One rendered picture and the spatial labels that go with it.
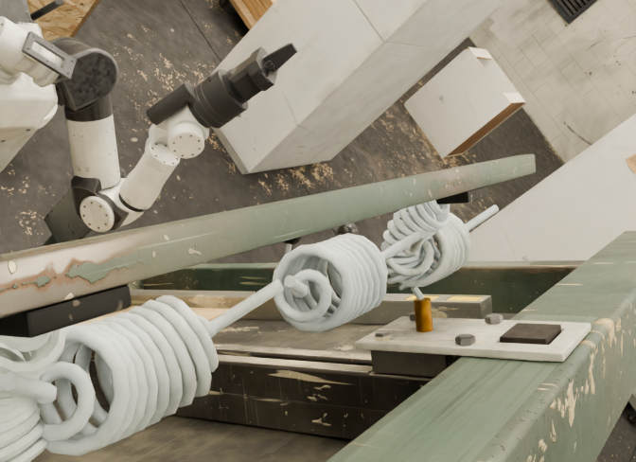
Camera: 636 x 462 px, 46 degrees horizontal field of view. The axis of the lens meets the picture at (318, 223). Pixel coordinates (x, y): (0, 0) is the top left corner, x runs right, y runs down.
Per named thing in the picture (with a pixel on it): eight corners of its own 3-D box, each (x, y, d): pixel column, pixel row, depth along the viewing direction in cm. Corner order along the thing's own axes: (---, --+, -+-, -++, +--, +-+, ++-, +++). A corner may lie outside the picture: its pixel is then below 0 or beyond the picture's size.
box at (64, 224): (78, 214, 200) (113, 175, 191) (99, 251, 198) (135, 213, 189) (41, 221, 190) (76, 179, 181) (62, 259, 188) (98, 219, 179)
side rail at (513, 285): (163, 307, 188) (157, 263, 187) (628, 322, 129) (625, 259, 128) (145, 311, 183) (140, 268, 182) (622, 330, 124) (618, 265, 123)
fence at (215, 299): (80, 306, 167) (78, 288, 166) (493, 320, 115) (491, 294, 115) (61, 310, 162) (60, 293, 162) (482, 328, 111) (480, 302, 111)
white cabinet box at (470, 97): (424, 103, 672) (485, 49, 635) (462, 154, 660) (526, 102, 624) (402, 104, 634) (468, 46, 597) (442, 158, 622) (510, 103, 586)
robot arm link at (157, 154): (209, 129, 139) (175, 177, 146) (203, 99, 145) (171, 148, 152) (177, 116, 136) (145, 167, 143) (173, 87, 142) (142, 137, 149)
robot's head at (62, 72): (6, 34, 120) (33, 23, 115) (51, 62, 126) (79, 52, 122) (-6, 67, 118) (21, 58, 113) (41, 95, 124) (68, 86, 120)
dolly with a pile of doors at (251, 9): (262, 3, 555) (289, -27, 539) (299, 57, 545) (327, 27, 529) (208, -7, 503) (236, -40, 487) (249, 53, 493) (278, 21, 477)
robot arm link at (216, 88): (286, 77, 143) (237, 111, 146) (256, 35, 139) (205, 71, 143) (281, 97, 132) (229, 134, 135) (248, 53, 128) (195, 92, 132)
